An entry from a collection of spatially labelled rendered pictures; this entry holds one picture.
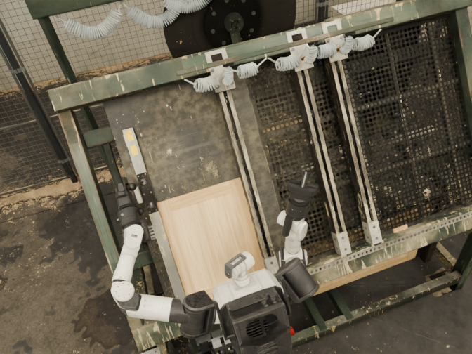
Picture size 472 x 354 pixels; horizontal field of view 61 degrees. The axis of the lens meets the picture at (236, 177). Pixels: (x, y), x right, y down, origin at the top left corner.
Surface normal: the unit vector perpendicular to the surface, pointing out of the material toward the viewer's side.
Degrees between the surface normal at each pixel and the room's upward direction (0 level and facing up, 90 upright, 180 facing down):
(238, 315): 23
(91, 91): 56
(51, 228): 0
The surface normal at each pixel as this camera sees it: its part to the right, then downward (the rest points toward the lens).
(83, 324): -0.11, -0.73
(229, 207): 0.21, 0.10
